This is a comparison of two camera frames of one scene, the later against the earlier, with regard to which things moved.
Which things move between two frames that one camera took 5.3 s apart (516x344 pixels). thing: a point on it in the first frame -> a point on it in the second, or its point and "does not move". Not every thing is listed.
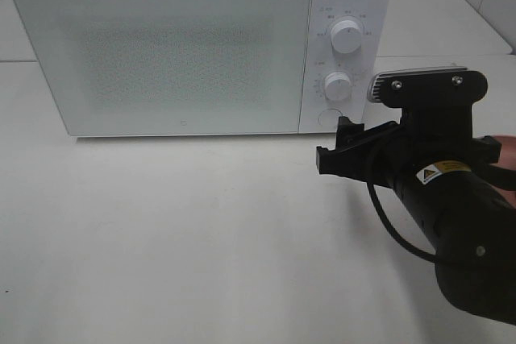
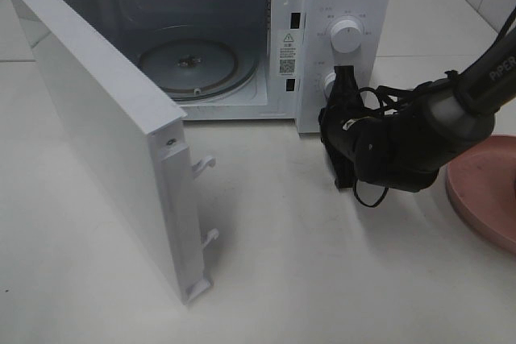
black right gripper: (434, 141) -> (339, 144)
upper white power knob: (346, 36) does not move
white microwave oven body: (176, 46) does not move
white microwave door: (128, 58) -> (126, 129)
